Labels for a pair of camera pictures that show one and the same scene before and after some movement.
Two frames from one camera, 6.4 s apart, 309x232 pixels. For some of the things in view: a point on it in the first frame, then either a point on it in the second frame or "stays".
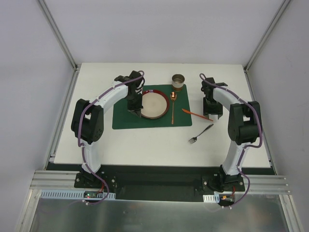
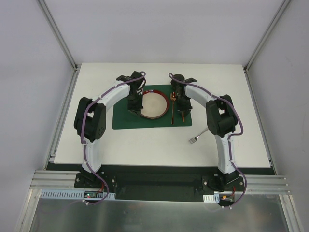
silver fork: x=194 y=139 stays
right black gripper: x=212 y=110 → x=184 y=107
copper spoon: x=173 y=96 stays
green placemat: x=175 y=116 stays
